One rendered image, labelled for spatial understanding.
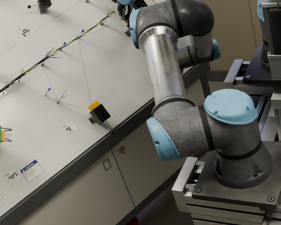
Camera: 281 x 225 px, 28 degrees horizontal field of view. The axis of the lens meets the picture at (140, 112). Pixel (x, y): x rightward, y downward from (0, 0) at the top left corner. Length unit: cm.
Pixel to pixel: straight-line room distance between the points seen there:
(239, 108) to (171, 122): 17
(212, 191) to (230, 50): 232
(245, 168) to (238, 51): 233
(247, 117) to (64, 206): 116
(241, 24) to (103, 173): 160
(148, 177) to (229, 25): 140
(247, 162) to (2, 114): 107
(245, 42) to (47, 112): 178
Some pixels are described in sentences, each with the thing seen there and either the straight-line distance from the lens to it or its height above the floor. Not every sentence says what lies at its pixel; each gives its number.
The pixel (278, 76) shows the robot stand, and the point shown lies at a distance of 154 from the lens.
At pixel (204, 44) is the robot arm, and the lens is 186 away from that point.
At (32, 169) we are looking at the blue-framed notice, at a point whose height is 92.
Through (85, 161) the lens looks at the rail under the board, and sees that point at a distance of 222.
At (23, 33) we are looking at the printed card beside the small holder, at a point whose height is 129.
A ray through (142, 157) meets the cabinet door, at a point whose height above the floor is 62.
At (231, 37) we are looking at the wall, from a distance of 365.
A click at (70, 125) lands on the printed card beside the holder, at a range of 221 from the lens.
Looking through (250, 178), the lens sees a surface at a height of 119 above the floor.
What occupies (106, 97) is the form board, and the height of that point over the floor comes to 97.
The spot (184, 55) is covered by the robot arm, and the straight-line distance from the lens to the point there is 202.
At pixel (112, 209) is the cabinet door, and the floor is 49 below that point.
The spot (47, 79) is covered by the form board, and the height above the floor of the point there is 112.
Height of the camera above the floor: 220
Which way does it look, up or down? 35 degrees down
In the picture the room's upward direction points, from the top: 19 degrees counter-clockwise
